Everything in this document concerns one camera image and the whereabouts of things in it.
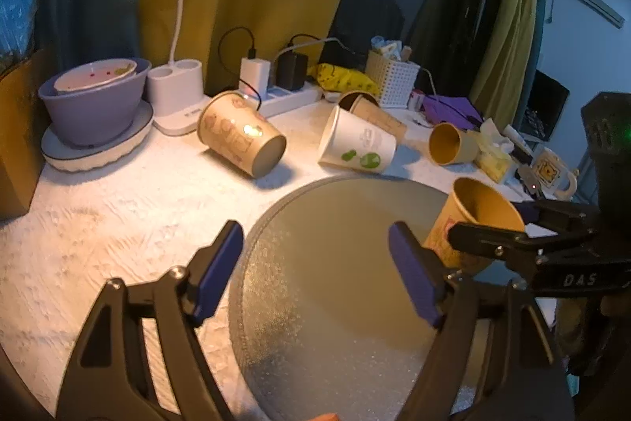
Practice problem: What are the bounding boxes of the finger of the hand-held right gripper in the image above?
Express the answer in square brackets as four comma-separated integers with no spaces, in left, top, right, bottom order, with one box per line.
[448,223,599,276]
[513,199,599,232]

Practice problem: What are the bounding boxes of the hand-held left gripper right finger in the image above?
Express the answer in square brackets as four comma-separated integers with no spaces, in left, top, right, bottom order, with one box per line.
[388,222,575,421]

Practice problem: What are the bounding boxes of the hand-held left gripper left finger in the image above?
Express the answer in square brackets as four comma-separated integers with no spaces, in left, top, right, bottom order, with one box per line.
[55,220,245,421]

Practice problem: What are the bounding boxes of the yellow paper cup red label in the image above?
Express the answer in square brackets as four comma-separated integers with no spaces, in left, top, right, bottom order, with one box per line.
[423,177,526,275]

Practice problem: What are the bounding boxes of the small plain yellow paper cup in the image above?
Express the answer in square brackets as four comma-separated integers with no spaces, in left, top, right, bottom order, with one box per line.
[428,122,480,166]

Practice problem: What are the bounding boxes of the large brown printed paper cup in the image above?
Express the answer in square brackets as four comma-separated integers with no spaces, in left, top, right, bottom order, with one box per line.
[197,90,287,178]

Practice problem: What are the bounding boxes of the white paper cup green print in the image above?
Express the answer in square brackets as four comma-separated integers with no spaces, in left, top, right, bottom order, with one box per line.
[317,105,398,175]

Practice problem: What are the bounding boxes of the brown paper cup dark inside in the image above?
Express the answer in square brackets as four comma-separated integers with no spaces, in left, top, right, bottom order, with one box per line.
[338,90,408,144]

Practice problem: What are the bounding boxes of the cream mug yellow print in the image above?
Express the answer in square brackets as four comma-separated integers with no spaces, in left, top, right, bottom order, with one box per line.
[530,147,579,200]

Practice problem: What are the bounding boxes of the round grey mat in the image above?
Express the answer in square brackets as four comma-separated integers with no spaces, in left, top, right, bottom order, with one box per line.
[228,177,494,421]

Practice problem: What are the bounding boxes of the tissue pack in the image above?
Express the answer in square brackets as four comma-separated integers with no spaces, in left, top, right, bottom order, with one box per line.
[472,118,517,185]

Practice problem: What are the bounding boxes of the purple cloth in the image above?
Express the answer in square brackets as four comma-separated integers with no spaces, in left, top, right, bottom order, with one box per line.
[422,94,485,132]

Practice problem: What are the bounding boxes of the white fluted plate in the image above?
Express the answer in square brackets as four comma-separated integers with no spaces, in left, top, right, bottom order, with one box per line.
[41,99,155,172]

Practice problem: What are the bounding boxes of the white desk lamp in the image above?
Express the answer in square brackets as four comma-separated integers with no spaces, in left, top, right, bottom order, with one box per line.
[121,0,274,137]

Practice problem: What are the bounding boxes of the olive curtain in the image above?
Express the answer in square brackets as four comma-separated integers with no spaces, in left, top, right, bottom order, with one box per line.
[467,0,544,132]

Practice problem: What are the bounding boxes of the white woven basket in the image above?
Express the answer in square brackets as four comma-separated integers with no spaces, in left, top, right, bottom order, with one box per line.
[365,49,421,109]

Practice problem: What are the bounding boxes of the white power strip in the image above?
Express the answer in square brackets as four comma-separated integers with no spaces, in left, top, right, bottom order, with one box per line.
[241,84,324,119]

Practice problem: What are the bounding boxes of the purple bowl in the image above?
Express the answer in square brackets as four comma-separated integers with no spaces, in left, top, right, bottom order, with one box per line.
[38,58,151,148]

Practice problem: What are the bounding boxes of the white charger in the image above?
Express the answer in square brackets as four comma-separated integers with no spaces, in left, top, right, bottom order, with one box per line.
[239,57,273,96]

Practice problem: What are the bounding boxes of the yellow snack bag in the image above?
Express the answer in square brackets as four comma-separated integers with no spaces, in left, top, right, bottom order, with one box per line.
[308,63,381,97]

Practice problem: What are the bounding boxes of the black power adapter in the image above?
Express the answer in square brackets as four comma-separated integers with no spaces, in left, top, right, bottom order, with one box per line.
[276,52,309,92]

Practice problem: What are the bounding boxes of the packets in basket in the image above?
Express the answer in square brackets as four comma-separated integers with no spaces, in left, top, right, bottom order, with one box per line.
[371,35,413,62]

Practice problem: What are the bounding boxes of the white bowl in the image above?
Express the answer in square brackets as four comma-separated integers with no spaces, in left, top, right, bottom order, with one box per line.
[53,60,138,95]

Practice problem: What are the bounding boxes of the cardboard box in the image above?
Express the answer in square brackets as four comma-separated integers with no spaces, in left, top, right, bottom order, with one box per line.
[0,49,56,223]

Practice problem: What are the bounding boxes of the black chair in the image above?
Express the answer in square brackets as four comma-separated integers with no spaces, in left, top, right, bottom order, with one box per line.
[319,0,406,73]

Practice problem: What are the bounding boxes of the blue screen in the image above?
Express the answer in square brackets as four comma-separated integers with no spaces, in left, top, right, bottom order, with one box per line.
[0,0,43,63]

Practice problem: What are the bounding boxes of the black cable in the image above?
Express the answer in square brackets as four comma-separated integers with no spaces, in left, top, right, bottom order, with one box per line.
[218,26,263,112]

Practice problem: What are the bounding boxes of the white cable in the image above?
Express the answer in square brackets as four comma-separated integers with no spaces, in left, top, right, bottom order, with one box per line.
[270,36,357,79]

